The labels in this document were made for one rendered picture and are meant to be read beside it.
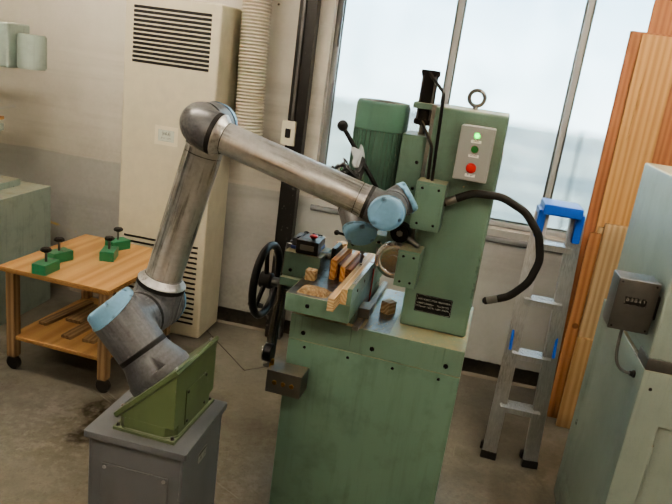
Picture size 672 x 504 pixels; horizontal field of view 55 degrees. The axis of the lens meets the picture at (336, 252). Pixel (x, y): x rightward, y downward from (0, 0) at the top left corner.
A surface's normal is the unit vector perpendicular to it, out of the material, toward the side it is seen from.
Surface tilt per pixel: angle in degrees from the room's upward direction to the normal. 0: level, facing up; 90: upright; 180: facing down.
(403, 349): 90
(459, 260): 90
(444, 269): 90
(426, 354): 90
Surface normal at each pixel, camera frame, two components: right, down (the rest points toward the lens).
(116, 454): -0.21, 0.25
